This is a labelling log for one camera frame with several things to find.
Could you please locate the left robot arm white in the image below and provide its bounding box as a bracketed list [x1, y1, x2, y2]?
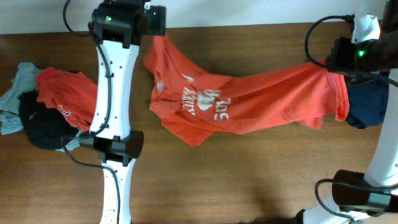
[79, 1, 167, 224]

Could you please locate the folded navy blue garment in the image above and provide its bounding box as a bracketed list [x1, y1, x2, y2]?
[345, 77, 389, 129]

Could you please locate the grey t-shirt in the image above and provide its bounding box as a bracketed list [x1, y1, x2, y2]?
[1, 62, 80, 152]

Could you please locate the black garment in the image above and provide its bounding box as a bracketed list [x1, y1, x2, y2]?
[18, 90, 78, 150]

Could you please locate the red crumpled t-shirt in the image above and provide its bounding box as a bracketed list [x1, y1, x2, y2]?
[35, 67, 98, 131]

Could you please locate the red t-shirt white print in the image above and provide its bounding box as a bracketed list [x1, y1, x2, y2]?
[144, 36, 349, 147]

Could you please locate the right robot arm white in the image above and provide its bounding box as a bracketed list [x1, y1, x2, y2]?
[295, 1, 397, 224]

